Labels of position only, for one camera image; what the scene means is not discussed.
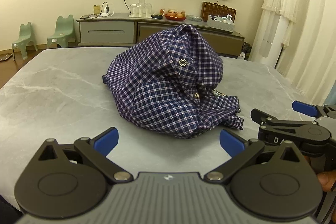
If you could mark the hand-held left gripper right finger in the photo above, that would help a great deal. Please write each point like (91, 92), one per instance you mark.
(231, 142)

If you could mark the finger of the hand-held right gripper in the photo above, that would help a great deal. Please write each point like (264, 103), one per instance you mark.
(304, 107)
(262, 115)

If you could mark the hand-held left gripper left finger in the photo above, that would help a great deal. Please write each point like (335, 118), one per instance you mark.
(107, 141)

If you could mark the navy plaid shirt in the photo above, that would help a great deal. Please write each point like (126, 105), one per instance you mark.
(157, 87)

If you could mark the person's right hand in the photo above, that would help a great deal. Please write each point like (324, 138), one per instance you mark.
(326, 180)

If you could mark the black bag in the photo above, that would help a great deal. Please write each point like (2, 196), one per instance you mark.
(247, 48)

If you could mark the white standing air conditioner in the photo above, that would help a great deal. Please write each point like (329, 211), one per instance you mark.
(273, 37)

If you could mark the white curtain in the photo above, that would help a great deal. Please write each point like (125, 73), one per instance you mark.
(317, 29)

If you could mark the grey television cabinet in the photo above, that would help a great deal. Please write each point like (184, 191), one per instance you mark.
(110, 31)

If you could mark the wooden board box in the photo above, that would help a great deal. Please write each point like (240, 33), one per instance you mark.
(218, 8)

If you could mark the green plastic child chair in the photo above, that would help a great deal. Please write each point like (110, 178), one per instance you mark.
(25, 39)
(63, 32)

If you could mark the clear glass dish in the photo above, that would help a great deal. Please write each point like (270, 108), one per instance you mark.
(194, 18)

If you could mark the dark flat device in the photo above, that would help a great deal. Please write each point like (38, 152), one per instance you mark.
(85, 17)

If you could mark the white power strip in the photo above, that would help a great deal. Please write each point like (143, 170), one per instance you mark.
(106, 12)

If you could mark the yellowish cup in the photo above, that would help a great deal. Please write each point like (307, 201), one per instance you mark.
(96, 9)

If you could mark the dark flat floor item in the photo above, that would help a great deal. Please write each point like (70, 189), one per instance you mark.
(5, 57)

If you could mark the red fruit bowl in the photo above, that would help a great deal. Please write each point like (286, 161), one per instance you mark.
(175, 15)

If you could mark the small black box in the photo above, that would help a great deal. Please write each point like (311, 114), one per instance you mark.
(157, 17)

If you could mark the clear glass cup set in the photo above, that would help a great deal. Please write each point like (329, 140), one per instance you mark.
(141, 7)

